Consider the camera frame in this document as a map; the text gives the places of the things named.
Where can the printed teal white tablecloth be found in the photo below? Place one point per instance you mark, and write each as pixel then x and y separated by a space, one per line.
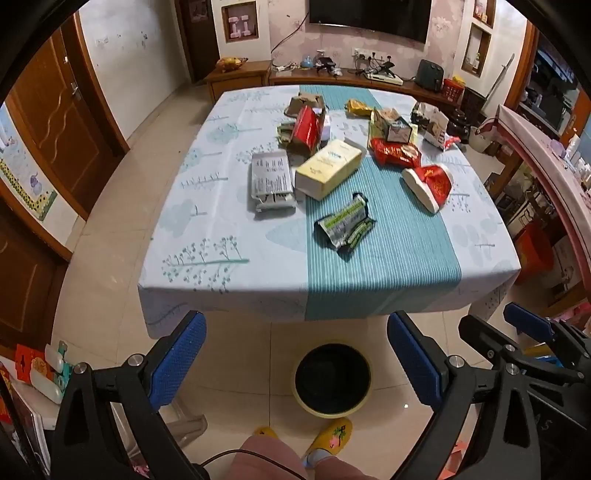
pixel 221 240

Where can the grey foil packet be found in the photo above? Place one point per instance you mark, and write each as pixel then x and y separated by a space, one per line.
pixel 272 177

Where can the brown cardboard egg carton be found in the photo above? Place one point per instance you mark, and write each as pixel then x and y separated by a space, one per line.
pixel 304 100

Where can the orange bucket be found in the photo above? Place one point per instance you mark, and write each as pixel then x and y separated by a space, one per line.
pixel 534 249

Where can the dark clay pot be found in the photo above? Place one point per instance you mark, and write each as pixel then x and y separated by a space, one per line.
pixel 459 122

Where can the white plastic stool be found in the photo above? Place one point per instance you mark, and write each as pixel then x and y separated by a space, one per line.
pixel 184 422

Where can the dark green toaster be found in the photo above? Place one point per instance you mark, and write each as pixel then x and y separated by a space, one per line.
pixel 430 74

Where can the brown wooden door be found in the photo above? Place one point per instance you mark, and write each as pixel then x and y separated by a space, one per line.
pixel 60 129
pixel 23 286

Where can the long wooden TV cabinet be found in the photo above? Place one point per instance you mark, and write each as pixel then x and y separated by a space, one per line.
pixel 323 78

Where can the small yellow gold packet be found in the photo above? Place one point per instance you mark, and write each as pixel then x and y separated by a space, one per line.
pixel 358 107

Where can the children's wall poster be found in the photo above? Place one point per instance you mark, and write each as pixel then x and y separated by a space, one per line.
pixel 23 175

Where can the black folding stand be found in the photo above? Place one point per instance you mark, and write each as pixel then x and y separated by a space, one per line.
pixel 383 69

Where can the small wooden cabinet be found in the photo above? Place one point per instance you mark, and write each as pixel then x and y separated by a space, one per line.
pixel 235 81

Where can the black bin with yellow rim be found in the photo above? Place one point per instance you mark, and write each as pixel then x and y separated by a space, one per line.
pixel 332 383

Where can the red basket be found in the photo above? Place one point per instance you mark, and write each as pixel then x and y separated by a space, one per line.
pixel 454 90

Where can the gold foil bag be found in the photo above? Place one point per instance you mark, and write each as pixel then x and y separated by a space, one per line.
pixel 381 122

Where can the white set-top box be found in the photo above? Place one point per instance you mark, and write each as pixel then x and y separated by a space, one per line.
pixel 383 77

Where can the small green packet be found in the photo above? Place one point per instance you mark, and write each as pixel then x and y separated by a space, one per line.
pixel 285 134

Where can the red and white bag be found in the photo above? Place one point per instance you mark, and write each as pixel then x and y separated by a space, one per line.
pixel 431 184

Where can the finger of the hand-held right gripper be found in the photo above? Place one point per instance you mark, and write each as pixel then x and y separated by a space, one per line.
pixel 526 318
pixel 485 339

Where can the small blue teapot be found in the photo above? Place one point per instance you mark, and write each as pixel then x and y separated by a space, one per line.
pixel 307 61

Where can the yellow embroidered slipper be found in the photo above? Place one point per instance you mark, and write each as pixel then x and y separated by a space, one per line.
pixel 267 432
pixel 332 434

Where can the person's right leg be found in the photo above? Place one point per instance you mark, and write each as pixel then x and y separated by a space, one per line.
pixel 328 470

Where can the person's left leg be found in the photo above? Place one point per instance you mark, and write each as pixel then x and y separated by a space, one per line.
pixel 268 461

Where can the small black device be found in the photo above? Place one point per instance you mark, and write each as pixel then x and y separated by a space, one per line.
pixel 328 65

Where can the fruit bowl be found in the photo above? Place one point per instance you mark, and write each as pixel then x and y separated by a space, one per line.
pixel 233 63

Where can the dark wooden door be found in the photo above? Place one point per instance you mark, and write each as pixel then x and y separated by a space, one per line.
pixel 198 41

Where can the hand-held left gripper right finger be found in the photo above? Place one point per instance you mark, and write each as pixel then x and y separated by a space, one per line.
pixel 415 360

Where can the tall red foil bag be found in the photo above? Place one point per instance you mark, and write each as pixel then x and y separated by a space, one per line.
pixel 307 127

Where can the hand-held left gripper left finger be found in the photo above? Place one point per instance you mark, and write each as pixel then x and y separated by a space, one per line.
pixel 178 360

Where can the white bucket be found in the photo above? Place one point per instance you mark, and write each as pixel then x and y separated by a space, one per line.
pixel 481 138

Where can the pale yellow carton box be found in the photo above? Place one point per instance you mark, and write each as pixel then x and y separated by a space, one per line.
pixel 328 166

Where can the pink dumbbell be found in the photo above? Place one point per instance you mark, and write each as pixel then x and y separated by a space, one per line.
pixel 234 27
pixel 246 26

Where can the red snack bag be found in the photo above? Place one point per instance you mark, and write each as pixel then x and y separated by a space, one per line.
pixel 392 154

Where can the red paper envelope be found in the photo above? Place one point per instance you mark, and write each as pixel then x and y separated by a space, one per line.
pixel 30 364

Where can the white wall sockets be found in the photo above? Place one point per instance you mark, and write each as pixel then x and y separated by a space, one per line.
pixel 371 54

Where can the side table with pink cloth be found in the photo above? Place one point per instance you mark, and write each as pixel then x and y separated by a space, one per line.
pixel 545 161

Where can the white plastic case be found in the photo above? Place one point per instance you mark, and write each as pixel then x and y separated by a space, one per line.
pixel 54 374

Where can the green silver crumpled wrapper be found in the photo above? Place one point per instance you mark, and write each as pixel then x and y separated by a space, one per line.
pixel 346 226

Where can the small purple white box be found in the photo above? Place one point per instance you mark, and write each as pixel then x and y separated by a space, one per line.
pixel 327 129

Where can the person's leg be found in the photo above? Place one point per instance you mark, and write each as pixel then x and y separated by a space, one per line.
pixel 328 470
pixel 268 461

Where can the wall-mounted black television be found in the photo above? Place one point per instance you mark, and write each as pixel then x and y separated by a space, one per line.
pixel 369 18

